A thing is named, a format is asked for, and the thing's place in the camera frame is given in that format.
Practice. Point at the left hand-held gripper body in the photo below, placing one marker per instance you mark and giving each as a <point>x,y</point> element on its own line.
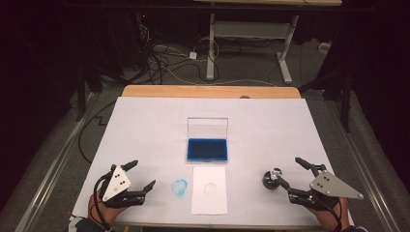
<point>116,183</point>

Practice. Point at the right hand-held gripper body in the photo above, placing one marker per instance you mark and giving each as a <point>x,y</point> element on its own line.
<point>332,187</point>

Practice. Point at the round black stamp cap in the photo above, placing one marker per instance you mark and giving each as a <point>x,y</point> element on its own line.
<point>270,186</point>

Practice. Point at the round black stamp clear knob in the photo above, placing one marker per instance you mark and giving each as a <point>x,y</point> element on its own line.
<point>269,179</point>

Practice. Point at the blue ink pad clear lid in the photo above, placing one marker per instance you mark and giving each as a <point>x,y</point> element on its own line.
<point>207,150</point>

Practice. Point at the person's right hand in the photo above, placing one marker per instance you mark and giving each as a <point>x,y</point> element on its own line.
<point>332,219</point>

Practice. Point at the person's left hand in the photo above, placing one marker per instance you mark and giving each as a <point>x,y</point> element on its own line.
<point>101,214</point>

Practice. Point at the small clear blue cup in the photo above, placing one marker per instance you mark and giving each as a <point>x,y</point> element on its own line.
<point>173,187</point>

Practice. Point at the white table mat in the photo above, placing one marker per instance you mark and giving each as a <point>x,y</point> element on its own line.
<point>154,129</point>

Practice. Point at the white paper sheet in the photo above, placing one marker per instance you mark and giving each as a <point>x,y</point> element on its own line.
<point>209,203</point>

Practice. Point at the black stand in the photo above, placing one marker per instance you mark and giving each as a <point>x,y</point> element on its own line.
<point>346,103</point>

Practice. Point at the dark round table grommet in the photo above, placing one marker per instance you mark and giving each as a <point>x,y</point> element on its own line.
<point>245,96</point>

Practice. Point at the white floor box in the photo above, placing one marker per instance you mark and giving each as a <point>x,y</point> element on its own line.
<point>324,47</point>

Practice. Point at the white power adapter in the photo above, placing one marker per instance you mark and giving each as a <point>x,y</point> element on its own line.
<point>193,55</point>

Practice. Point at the metal floor rail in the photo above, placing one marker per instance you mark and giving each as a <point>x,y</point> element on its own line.
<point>51,174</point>
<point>370,180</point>

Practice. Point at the white metal desk frame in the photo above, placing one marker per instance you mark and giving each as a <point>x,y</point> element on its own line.
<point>211,48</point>

